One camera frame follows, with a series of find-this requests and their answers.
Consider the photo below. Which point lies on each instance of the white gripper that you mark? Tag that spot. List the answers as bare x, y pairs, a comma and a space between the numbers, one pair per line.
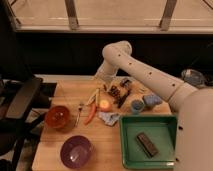
102, 81

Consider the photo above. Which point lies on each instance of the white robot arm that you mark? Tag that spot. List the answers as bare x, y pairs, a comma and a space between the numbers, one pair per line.
194, 136

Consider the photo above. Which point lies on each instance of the orange bowl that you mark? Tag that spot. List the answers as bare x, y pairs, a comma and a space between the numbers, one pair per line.
57, 117

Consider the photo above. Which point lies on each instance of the purple bowl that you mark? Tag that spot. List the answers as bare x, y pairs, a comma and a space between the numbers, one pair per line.
76, 152

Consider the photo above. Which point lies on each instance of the black marker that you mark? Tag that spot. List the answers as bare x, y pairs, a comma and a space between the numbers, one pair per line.
122, 100

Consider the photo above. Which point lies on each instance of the yellow red apple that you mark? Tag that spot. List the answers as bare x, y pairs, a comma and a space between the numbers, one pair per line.
105, 106

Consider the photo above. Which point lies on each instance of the silver fork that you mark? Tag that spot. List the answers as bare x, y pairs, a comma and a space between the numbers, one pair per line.
80, 107

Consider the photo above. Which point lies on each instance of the orange carrot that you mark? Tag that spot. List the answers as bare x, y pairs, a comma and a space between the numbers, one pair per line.
91, 114

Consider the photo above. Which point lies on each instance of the light blue crumpled cloth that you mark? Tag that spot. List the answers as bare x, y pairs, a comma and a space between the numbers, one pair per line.
109, 118

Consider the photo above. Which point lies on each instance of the green plastic tray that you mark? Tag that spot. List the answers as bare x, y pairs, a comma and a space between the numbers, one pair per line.
161, 130

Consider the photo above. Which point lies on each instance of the dark brown rectangular block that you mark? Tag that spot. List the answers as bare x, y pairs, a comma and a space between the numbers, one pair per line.
147, 145

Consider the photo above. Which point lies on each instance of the blue disc on stand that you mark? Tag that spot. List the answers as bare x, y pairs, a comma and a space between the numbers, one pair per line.
193, 77

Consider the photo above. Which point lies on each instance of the black office chair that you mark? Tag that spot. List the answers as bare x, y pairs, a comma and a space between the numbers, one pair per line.
14, 129

